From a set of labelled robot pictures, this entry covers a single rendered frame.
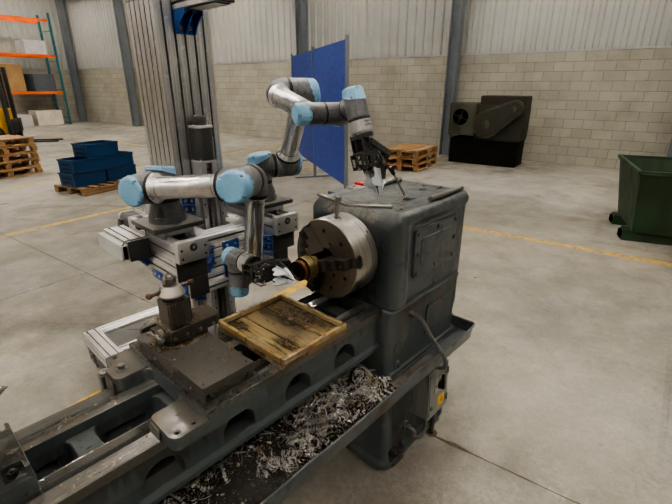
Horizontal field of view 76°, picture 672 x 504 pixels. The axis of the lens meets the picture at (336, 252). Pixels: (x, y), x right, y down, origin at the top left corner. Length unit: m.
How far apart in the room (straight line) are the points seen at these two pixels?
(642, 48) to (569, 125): 1.86
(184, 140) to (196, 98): 0.19
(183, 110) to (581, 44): 10.14
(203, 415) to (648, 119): 10.82
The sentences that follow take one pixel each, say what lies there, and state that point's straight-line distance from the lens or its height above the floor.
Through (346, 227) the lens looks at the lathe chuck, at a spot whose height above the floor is 1.22.
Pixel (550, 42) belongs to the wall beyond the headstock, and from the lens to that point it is 11.63.
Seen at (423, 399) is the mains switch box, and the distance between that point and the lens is 2.21.
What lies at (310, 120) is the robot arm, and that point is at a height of 1.59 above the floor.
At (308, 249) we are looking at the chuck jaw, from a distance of 1.58.
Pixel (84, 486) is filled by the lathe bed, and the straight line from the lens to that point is 1.22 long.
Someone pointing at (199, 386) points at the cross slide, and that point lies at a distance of 1.21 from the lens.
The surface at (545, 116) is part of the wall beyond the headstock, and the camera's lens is 11.52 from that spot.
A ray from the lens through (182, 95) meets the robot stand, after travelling 2.12.
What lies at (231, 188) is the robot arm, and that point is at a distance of 1.53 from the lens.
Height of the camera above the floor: 1.69
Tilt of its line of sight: 21 degrees down
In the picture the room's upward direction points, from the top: straight up
